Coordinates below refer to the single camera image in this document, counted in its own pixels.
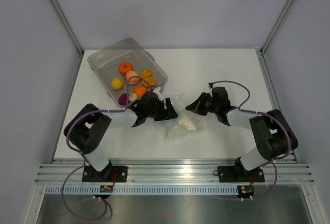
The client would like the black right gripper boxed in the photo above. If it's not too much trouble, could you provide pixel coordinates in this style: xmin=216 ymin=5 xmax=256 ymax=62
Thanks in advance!
xmin=186 ymin=92 xmax=219 ymax=116

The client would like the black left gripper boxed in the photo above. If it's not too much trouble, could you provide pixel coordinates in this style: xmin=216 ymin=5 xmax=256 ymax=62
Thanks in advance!
xmin=145 ymin=98 xmax=178 ymax=121

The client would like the clear zip top bag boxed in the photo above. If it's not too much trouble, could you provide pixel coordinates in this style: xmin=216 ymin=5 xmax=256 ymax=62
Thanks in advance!
xmin=157 ymin=93 xmax=204 ymax=140

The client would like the white fake daikon radish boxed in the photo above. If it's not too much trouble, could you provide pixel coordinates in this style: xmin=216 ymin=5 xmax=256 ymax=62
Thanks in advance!
xmin=179 ymin=114 xmax=197 ymax=132

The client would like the orange fake orange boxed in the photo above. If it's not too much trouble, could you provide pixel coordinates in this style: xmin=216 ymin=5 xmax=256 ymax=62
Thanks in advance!
xmin=134 ymin=86 xmax=147 ymax=98

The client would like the yellow-orange fake pretzel cluster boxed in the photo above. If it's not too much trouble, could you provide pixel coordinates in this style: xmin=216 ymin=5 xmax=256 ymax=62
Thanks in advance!
xmin=139 ymin=68 xmax=157 ymax=88

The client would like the pink fake peach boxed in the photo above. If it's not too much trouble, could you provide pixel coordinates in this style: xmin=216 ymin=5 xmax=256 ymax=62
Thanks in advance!
xmin=125 ymin=70 xmax=140 ymax=85

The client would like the purple fake fruit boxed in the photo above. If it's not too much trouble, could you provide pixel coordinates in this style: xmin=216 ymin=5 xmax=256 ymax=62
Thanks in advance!
xmin=118 ymin=93 xmax=129 ymax=106

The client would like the clear grey plastic container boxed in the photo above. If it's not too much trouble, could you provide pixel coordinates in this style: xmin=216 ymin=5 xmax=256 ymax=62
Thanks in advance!
xmin=88 ymin=38 xmax=168 ymax=107

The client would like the yellow fake pear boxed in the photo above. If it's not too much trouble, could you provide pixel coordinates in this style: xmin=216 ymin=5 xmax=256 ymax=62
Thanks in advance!
xmin=111 ymin=78 xmax=123 ymax=90

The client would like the red-orange fake pepper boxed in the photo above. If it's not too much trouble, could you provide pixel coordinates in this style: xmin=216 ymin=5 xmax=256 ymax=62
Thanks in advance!
xmin=119 ymin=62 xmax=134 ymax=76

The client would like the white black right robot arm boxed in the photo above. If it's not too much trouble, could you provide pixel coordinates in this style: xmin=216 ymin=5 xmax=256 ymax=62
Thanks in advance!
xmin=185 ymin=87 xmax=298 ymax=181

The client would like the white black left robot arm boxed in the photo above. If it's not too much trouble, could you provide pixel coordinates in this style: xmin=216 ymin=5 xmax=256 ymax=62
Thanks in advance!
xmin=63 ymin=91 xmax=179 ymax=182

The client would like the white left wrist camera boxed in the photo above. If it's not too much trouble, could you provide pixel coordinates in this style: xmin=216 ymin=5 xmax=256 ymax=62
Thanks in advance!
xmin=153 ymin=87 xmax=164 ymax=101

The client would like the black right mount plate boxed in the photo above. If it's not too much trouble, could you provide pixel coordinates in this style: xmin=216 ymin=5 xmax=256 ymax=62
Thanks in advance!
xmin=217 ymin=166 xmax=265 ymax=183

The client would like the black mount plate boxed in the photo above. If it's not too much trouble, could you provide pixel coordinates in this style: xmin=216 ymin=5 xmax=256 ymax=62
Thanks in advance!
xmin=81 ymin=166 xmax=128 ymax=183
xmin=217 ymin=166 xmax=265 ymax=183

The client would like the black left mount plate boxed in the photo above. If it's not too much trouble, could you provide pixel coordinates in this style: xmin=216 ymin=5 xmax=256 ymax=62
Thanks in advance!
xmin=81 ymin=166 xmax=128 ymax=183

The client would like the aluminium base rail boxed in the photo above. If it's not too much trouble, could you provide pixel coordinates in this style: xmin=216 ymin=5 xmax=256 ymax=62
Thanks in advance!
xmin=34 ymin=156 xmax=315 ymax=185

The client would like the white slotted cable duct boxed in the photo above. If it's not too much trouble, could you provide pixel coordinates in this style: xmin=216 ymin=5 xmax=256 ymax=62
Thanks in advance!
xmin=45 ymin=185 xmax=238 ymax=196

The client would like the left aluminium frame post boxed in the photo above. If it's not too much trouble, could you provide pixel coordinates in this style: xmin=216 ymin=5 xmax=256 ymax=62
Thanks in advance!
xmin=49 ymin=0 xmax=85 ymax=58

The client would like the aluminium frame post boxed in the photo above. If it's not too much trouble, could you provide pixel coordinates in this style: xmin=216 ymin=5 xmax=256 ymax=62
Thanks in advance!
xmin=49 ymin=0 xmax=85 ymax=58
xmin=260 ymin=0 xmax=295 ymax=57

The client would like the right aluminium frame post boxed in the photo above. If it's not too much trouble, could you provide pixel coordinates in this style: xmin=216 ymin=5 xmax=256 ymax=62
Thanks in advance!
xmin=260 ymin=0 xmax=295 ymax=57

